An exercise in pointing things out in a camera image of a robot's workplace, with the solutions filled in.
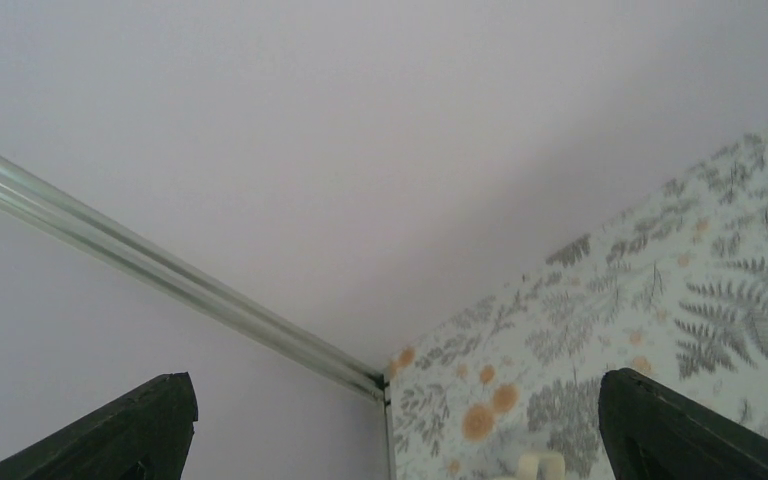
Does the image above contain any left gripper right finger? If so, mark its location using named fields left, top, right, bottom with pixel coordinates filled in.
left=598, top=368, right=768, bottom=480

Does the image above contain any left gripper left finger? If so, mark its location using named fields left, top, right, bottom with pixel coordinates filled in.
left=0, top=372, right=198, bottom=479

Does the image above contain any beige white ceramic mug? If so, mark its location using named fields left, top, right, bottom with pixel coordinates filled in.
left=495, top=450, right=566, bottom=480

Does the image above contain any floral patterned table mat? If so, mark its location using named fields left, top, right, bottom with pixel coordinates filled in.
left=390, top=127, right=768, bottom=479

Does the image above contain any aluminium corner frame post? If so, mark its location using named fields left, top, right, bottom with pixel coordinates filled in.
left=0, top=156, right=387, bottom=403

